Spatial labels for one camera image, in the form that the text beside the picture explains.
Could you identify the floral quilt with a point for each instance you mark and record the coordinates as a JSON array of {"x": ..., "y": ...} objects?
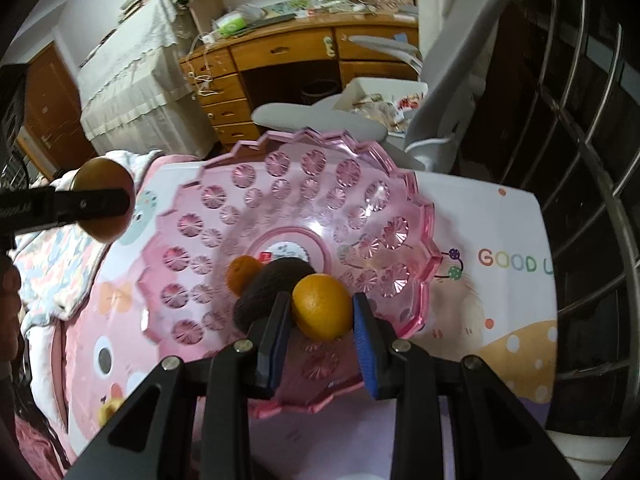
[{"x": 55, "y": 265}]

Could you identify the grey office chair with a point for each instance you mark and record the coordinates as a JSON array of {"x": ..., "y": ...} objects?
[{"x": 450, "y": 60}]

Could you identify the white cloth-covered cabinet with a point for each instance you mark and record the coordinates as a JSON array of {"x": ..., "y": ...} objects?
[{"x": 135, "y": 75}]

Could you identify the yellow speckled pear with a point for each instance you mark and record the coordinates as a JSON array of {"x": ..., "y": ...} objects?
[{"x": 100, "y": 172}]

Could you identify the wooden desk with drawers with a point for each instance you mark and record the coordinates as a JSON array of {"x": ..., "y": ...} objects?
[{"x": 280, "y": 50}]

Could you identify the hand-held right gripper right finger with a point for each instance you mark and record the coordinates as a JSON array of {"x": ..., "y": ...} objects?
[{"x": 367, "y": 355}]

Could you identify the small mandarin orange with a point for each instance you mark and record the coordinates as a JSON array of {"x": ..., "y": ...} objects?
[{"x": 240, "y": 272}]

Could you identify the pink plastic fruit plate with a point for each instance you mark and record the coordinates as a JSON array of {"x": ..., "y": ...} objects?
[{"x": 300, "y": 200}]

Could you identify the large orange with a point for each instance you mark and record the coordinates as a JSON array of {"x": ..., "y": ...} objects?
[{"x": 320, "y": 305}]

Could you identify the dark avocado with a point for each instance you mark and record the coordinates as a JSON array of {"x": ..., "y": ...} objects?
[{"x": 265, "y": 290}]

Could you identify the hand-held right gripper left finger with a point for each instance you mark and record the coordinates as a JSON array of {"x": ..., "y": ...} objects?
[{"x": 275, "y": 355}]

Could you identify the cartoon printed table mat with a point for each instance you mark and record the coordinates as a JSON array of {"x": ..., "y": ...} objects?
[{"x": 500, "y": 310}]

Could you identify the white box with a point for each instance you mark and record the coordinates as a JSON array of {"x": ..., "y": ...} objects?
[{"x": 360, "y": 90}]

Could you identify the pink fuzzy blanket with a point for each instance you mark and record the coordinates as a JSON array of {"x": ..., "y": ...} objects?
[{"x": 37, "y": 440}]

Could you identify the green packet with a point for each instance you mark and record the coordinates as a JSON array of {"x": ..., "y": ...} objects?
[{"x": 231, "y": 22}]

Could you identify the brown wooden door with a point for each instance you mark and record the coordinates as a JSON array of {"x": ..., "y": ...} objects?
[{"x": 50, "y": 110}]

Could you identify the dark waste bin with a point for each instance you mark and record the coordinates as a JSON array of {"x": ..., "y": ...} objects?
[{"x": 317, "y": 91}]

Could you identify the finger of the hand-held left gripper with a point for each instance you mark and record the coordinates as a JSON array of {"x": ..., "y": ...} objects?
[{"x": 90, "y": 205}]

